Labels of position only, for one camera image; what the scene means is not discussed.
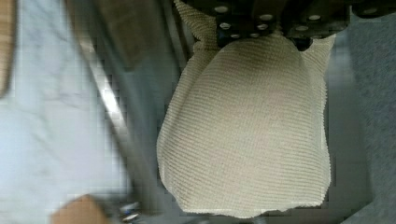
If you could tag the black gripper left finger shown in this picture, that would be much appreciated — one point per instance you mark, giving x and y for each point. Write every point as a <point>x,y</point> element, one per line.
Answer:
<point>239,19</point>

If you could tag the beige knitted towel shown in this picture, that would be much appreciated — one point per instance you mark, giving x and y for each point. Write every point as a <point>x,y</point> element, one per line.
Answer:
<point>244,132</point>

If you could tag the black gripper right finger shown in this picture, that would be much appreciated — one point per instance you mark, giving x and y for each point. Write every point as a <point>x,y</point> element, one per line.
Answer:
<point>302,21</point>

